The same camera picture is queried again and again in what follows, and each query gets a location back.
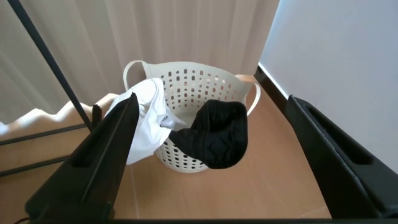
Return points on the beige curtain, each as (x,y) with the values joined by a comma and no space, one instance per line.
(155,31)

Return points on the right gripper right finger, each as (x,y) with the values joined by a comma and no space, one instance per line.
(345,186)

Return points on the white printed t-shirt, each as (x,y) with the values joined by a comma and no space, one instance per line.
(150,121)

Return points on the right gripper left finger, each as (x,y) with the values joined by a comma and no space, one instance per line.
(102,186)

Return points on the white laundry basket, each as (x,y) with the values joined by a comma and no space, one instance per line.
(192,84)

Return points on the black garment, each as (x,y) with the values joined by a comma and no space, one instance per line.
(217,137)

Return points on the black clothes rack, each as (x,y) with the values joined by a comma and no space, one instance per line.
(46,53)

